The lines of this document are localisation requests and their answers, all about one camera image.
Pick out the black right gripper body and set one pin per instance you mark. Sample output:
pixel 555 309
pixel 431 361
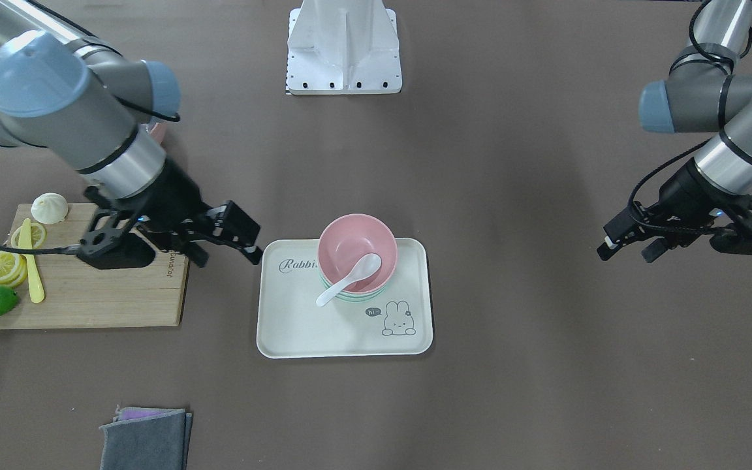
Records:
pixel 175 199

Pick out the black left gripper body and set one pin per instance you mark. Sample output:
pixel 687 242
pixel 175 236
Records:
pixel 683 193

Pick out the small pink bowl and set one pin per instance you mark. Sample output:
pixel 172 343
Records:
pixel 349 238

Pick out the white ceramic spoon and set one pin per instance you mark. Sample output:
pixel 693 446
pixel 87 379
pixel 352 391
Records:
pixel 365 268

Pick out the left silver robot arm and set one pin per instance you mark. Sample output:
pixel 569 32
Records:
pixel 708 89

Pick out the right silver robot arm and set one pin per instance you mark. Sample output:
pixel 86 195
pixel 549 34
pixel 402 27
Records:
pixel 68 91

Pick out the large pink bowl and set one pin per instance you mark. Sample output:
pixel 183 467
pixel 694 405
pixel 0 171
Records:
pixel 157 131

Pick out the green bowl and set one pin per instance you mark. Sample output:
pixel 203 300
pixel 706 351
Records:
pixel 362 296

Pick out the wooden cutting board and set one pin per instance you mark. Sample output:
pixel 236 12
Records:
pixel 79 296

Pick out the lemon slice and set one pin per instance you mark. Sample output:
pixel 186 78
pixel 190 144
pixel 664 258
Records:
pixel 13 269

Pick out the grey folded cloth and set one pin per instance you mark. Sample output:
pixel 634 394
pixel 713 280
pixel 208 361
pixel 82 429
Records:
pixel 147 438

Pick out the cream rabbit tray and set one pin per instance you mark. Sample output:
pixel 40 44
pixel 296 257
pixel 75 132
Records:
pixel 397 320

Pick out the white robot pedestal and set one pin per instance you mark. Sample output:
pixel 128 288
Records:
pixel 343 48

